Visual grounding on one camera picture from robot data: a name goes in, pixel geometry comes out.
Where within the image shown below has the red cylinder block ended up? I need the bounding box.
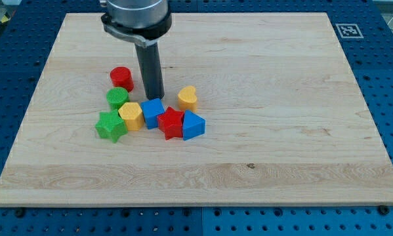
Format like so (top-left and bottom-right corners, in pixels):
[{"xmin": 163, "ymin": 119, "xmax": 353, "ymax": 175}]
[{"xmin": 110, "ymin": 66, "xmax": 134, "ymax": 92}]

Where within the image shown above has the green star block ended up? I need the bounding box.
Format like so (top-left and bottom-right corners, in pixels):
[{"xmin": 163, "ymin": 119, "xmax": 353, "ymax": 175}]
[{"xmin": 94, "ymin": 109, "xmax": 128, "ymax": 143}]

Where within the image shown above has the blue cube block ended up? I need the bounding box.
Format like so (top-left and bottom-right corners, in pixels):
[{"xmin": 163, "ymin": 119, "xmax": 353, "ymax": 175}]
[{"xmin": 140, "ymin": 98, "xmax": 165, "ymax": 129}]

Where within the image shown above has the white fiducial marker tag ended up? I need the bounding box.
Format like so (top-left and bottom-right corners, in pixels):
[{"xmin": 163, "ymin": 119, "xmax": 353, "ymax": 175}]
[{"xmin": 335, "ymin": 23, "xmax": 363, "ymax": 39}]

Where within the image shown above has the green cylinder block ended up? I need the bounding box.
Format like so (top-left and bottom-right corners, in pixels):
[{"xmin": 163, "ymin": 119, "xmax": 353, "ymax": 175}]
[{"xmin": 106, "ymin": 87, "xmax": 130, "ymax": 109}]

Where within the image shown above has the yellow hexagon block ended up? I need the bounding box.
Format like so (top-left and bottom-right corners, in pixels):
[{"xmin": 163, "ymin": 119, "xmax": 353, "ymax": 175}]
[{"xmin": 118, "ymin": 102, "xmax": 144, "ymax": 131}]

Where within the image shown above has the yellow heart block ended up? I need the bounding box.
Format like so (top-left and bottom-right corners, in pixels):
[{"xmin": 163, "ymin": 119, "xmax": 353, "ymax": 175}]
[{"xmin": 178, "ymin": 85, "xmax": 197, "ymax": 112}]

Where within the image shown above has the light wooden board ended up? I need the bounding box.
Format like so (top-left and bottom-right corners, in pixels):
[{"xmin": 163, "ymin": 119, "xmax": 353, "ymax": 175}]
[{"xmin": 0, "ymin": 13, "xmax": 393, "ymax": 207}]

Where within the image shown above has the blue triangle block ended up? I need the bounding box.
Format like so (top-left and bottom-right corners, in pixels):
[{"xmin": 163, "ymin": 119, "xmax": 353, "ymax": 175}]
[{"xmin": 182, "ymin": 110, "xmax": 205, "ymax": 140}]

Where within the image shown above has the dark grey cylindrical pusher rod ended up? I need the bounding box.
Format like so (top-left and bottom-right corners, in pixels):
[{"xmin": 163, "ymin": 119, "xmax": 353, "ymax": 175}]
[{"xmin": 135, "ymin": 43, "xmax": 165, "ymax": 100}]

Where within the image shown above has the red star block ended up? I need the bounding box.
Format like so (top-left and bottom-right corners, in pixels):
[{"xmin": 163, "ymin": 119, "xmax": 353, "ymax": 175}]
[{"xmin": 157, "ymin": 106, "xmax": 184, "ymax": 140}]

